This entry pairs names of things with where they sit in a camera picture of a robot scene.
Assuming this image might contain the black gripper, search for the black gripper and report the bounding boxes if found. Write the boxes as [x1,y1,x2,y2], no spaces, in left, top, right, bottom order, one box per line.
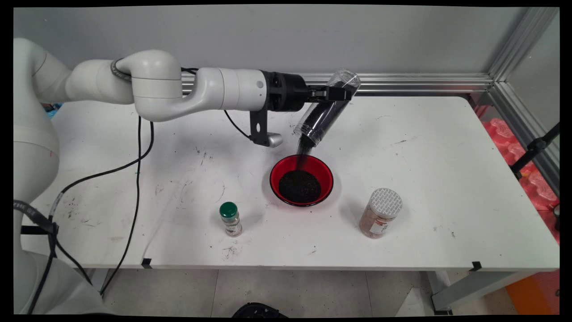
[263,71,354,113]

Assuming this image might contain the tall clear plastic jar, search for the tall clear plastic jar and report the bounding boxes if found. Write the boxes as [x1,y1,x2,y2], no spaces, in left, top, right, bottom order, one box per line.
[293,68,362,147]

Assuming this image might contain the red bowl with black rim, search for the red bowl with black rim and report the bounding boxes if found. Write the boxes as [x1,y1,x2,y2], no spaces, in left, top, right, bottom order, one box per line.
[269,154,334,207]

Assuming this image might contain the black seeds heap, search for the black seeds heap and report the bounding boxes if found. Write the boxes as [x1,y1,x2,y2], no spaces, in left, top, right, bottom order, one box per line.
[278,169,322,203]

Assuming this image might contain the brown spice jar white lid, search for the brown spice jar white lid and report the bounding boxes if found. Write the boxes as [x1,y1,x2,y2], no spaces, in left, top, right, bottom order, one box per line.
[359,188,403,239]

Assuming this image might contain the small spice bottle green cap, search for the small spice bottle green cap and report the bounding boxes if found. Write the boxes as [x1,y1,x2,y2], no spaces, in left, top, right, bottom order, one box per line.
[219,202,243,237]

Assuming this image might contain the black chair base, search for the black chair base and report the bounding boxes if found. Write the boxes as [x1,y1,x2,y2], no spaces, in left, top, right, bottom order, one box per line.
[232,303,289,319]

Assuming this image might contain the red plastic bags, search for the red plastic bags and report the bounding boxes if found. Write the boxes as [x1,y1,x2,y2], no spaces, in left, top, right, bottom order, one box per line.
[474,105,560,244]

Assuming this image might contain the grey table leg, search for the grey table leg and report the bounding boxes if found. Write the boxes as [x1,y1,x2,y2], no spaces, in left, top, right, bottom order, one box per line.
[85,268,109,299]
[427,270,537,315]

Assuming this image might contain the orange box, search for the orange box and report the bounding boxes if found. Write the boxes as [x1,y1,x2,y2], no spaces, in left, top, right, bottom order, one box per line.
[505,270,560,315]

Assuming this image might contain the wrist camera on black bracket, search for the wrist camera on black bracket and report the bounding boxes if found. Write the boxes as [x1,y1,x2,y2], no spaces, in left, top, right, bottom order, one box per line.
[249,110,283,148]

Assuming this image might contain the aluminium frame rail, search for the aluminium frame rail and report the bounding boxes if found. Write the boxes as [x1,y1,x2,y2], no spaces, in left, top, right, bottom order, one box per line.
[489,82,560,195]
[181,73,494,96]

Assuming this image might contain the aluminium frame post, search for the aluminium frame post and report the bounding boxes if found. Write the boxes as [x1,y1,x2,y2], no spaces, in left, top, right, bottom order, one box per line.
[487,7,560,83]

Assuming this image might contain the black velcro cable strap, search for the black velcro cable strap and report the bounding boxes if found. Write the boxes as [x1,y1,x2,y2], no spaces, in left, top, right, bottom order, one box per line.
[110,58,133,82]
[13,200,59,236]

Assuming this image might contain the plain black cable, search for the plain black cable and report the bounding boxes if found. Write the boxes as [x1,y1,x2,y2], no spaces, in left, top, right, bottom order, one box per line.
[54,67,252,298]

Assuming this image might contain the black cable with white label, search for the black cable with white label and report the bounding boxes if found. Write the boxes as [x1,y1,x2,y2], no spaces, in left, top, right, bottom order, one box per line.
[27,121,155,314]

